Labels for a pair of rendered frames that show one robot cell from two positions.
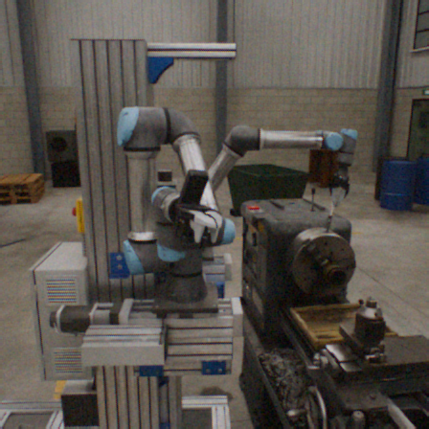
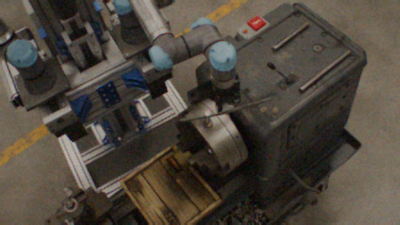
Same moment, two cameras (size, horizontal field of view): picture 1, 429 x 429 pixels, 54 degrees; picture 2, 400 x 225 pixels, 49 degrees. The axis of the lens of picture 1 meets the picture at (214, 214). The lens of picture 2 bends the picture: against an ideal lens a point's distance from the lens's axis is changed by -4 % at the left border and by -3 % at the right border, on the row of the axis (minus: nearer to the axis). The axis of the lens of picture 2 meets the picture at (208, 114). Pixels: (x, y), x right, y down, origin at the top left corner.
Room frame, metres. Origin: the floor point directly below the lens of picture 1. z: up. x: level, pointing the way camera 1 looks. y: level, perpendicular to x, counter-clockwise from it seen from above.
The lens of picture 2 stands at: (1.64, -1.38, 2.69)
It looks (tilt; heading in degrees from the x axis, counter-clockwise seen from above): 58 degrees down; 71
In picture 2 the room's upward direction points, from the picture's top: 11 degrees counter-clockwise
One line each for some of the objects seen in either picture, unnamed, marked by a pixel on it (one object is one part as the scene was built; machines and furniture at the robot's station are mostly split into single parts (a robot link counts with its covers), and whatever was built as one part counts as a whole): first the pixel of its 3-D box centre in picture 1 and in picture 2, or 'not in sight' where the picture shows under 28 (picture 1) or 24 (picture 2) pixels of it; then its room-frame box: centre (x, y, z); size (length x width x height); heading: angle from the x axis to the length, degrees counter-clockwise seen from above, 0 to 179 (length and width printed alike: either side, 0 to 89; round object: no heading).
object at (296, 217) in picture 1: (289, 241); (279, 86); (2.31, -0.43, 1.06); 0.59 x 0.48 x 0.39; 9
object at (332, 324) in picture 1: (340, 324); (170, 192); (1.67, -0.56, 0.89); 0.36 x 0.30 x 0.04; 99
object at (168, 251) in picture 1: (176, 237); not in sight; (1.09, 0.10, 1.46); 0.11 x 0.08 x 0.11; 113
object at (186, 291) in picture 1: (186, 281); (36, 74); (1.38, 0.10, 1.21); 0.15 x 0.15 x 0.10
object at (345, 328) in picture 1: (363, 342); (90, 214); (1.34, -0.53, 0.99); 0.20 x 0.10 x 0.05; 9
